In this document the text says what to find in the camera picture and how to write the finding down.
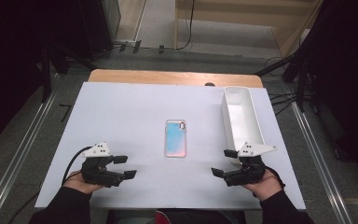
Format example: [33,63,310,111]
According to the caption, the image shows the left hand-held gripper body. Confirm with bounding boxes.
[80,142,126,189]

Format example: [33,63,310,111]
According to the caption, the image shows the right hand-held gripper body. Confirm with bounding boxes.
[223,142,278,188]

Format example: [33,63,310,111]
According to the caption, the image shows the white rectangular bin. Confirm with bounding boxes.
[220,86,266,166]

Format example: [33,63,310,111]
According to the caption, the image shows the person's right hand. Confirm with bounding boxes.
[241,169,284,203]

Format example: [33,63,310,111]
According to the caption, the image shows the person's left hand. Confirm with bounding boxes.
[62,170,107,196]

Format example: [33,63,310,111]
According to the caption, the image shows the white board sheet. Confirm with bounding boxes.
[34,81,307,211]

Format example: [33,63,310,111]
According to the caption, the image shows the red cloth piece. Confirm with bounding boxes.
[154,210,172,224]

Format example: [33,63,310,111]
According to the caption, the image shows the wooden table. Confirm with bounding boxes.
[88,68,264,89]

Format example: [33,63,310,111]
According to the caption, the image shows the black metal stand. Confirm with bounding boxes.
[255,52,312,114]
[39,43,98,104]

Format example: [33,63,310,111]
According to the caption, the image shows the dark cabinet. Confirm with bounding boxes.
[77,0,122,61]

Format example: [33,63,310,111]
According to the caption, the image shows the dark curtain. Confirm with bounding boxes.
[304,0,358,175]
[0,0,48,151]

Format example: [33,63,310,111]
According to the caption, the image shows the left hand-held gripper cable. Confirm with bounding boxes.
[61,146,93,187]

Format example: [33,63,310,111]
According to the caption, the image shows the hand-held gripper cable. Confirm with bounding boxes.
[264,166,287,189]
[61,146,93,187]

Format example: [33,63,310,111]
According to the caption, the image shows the right hand-held gripper cable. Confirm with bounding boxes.
[264,166,287,189]

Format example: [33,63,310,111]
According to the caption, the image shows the black floor cables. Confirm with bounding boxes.
[268,91,299,117]

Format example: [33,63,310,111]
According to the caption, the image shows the metal floor rail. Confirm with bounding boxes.
[0,90,59,224]
[291,102,354,224]

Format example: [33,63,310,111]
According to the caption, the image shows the black hanging cable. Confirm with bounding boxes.
[175,0,197,51]

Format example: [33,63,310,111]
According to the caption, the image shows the pale wooden shelf frame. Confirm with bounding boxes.
[173,0,324,59]

